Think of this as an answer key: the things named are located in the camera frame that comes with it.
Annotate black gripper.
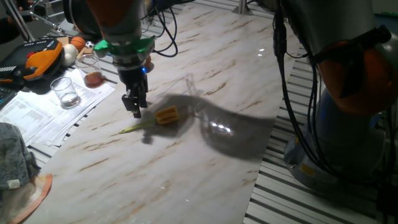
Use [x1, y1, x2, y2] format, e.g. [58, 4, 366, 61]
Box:
[117, 65, 149, 119]

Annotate yellow sponge brush green handle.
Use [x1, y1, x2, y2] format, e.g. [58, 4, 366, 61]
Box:
[119, 105, 180, 134]

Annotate black-sleeved forearm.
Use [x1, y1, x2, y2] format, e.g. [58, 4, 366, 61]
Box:
[0, 17, 21, 44]

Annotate glass cup with brown liquid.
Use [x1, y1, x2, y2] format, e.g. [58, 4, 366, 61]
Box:
[75, 54, 105, 89]

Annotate empty clear glass cup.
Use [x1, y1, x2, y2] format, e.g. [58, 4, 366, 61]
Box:
[50, 77, 81, 110]

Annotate white ball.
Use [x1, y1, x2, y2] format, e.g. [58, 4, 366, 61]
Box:
[60, 43, 79, 68]

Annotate small orange basketball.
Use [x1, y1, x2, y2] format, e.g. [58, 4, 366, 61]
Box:
[70, 36, 86, 52]

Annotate marble pattern sheet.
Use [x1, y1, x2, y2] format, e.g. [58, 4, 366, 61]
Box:
[23, 4, 304, 224]

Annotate black round spool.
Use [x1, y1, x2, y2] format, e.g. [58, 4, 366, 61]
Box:
[62, 0, 103, 37]

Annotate orange black teach pendant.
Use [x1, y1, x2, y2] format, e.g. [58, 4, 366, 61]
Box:
[0, 39, 65, 86]

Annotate printed white paper sheets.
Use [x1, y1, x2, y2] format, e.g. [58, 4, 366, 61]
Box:
[0, 68, 116, 147]

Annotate black keyboard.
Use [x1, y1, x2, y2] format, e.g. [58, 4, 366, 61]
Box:
[0, 86, 18, 110]

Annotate grey folded towel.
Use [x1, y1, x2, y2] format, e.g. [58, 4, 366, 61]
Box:
[0, 122, 41, 191]

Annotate pink plate orange rim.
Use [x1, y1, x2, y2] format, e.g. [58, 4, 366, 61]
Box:
[0, 173, 53, 224]

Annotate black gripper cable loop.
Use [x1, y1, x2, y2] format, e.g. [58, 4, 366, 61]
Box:
[141, 0, 187, 58]

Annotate aluminium frame post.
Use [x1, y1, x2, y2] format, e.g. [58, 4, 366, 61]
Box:
[2, 0, 35, 42]
[232, 0, 253, 16]

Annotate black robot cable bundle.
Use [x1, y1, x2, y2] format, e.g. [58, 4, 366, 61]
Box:
[272, 0, 343, 175]

